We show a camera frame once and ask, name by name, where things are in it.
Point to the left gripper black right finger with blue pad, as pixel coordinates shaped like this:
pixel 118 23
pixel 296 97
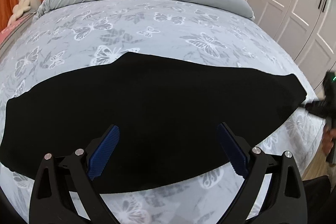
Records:
pixel 285 200

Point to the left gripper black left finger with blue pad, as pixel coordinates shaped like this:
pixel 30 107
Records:
pixel 63 190

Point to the black pants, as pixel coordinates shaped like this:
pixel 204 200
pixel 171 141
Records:
pixel 167 111

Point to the person's right hand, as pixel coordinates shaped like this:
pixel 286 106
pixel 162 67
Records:
pixel 329 134

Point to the butterfly print bed sheet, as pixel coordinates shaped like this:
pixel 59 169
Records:
pixel 99 32

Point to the pink bedside bench top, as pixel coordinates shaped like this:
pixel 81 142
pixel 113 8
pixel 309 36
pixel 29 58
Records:
pixel 6 32

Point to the flower shaped plush cushion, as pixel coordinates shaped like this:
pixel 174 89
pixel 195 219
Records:
pixel 22 7

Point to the white wardrobe with black handles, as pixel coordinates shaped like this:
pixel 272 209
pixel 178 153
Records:
pixel 305 29

